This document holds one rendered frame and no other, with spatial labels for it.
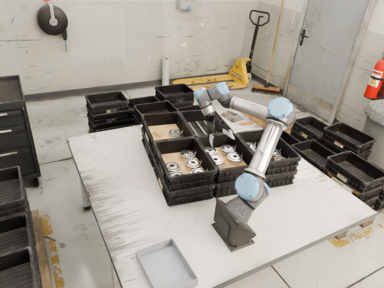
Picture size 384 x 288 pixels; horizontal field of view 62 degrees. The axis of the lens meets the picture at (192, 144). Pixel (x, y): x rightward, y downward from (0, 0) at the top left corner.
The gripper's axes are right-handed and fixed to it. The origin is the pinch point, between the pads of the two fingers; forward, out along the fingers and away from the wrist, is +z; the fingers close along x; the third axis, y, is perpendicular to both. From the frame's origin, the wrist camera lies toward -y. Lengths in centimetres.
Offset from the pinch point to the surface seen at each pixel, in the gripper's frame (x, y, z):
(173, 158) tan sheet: 39.6, 5.8, -1.5
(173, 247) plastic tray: 29, -49, 30
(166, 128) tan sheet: 55, 40, -18
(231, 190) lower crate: 10.4, 3.5, 30.9
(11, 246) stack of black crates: 131, -62, -1
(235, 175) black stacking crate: 2.4, 1.8, 21.2
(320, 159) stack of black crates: -25, 138, 81
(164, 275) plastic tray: 28, -66, 34
